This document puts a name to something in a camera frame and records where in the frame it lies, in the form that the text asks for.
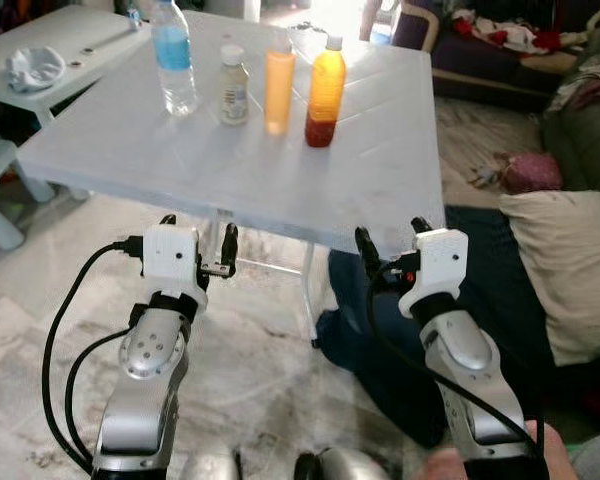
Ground large white plastic table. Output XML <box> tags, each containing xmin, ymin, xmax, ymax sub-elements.
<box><xmin>17</xmin><ymin>10</ymin><xmax>447</xmax><ymax>346</ymax></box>

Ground pale orange juice bottle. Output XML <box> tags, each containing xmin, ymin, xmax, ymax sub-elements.
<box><xmin>263</xmin><ymin>30</ymin><xmax>297</xmax><ymax>137</ymax></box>

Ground silver robot right leg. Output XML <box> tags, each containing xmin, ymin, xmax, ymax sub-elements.
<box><xmin>293</xmin><ymin>447</ymin><xmax>393</xmax><ymax>480</ymax></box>

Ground person's bare knee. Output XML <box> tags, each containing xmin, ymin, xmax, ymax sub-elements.
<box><xmin>420</xmin><ymin>420</ymin><xmax>579</xmax><ymax>480</ymax></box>

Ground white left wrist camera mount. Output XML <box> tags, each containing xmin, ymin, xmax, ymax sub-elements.
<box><xmin>142</xmin><ymin>225</ymin><xmax>209</xmax><ymax>301</ymax></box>

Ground white and red clothes pile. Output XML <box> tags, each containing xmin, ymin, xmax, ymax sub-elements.
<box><xmin>452</xmin><ymin>8</ymin><xmax>581</xmax><ymax>56</ymax></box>

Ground small pale bottle white cap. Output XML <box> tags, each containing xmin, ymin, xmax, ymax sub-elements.
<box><xmin>218</xmin><ymin>44</ymin><xmax>251</xmax><ymax>127</ymax></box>

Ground white crumpled cloth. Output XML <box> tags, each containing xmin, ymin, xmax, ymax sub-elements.
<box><xmin>5</xmin><ymin>47</ymin><xmax>67</xmax><ymax>93</ymax></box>

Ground pale patterned rug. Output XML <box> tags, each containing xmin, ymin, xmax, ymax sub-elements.
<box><xmin>435</xmin><ymin>98</ymin><xmax>553</xmax><ymax>211</ymax></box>

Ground green sofa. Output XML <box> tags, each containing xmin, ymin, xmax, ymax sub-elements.
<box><xmin>540</xmin><ymin>45</ymin><xmax>600</xmax><ymax>213</ymax></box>

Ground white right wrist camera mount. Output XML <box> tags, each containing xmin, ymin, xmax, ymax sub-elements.
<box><xmin>398</xmin><ymin>228</ymin><xmax>469</xmax><ymax>319</ymax></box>

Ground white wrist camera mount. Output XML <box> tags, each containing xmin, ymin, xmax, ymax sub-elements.
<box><xmin>142</xmin><ymin>225</ymin><xmax>209</xmax><ymax>301</ymax></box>
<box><xmin>398</xmin><ymin>228</ymin><xmax>469</xmax><ymax>319</ymax></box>

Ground beige pillow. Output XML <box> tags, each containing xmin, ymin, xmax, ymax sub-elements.
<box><xmin>500</xmin><ymin>190</ymin><xmax>600</xmax><ymax>367</ymax></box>

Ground pink maroon bundle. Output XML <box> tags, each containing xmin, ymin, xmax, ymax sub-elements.
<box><xmin>500</xmin><ymin>152</ymin><xmax>564</xmax><ymax>194</ymax></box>

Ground dark purple sofa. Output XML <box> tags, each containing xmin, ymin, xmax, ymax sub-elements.
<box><xmin>392</xmin><ymin>0</ymin><xmax>600</xmax><ymax>111</ymax></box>

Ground clear water bottle blue label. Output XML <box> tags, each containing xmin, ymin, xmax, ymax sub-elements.
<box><xmin>150</xmin><ymin>0</ymin><xmax>199</xmax><ymax>117</ymax></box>

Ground clear blue plastic container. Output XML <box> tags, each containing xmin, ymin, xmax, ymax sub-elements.
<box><xmin>370</xmin><ymin>0</ymin><xmax>401</xmax><ymax>46</ymax></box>

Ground silver robot left leg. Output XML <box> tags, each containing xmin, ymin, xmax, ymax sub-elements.
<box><xmin>178</xmin><ymin>445</ymin><xmax>243</xmax><ymax>480</ymax></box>

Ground small white low table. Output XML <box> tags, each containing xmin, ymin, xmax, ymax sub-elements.
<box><xmin>0</xmin><ymin>5</ymin><xmax>153</xmax><ymax>126</ymax></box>

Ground silver robot leg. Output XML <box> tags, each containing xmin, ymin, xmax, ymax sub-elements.
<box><xmin>178</xmin><ymin>445</ymin><xmax>243</xmax><ymax>480</ymax></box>
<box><xmin>293</xmin><ymin>447</ymin><xmax>393</xmax><ymax>480</ymax></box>

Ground orange and red drink bottle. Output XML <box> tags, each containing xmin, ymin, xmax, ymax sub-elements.
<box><xmin>305</xmin><ymin>35</ymin><xmax>348</xmax><ymax>149</ymax></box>

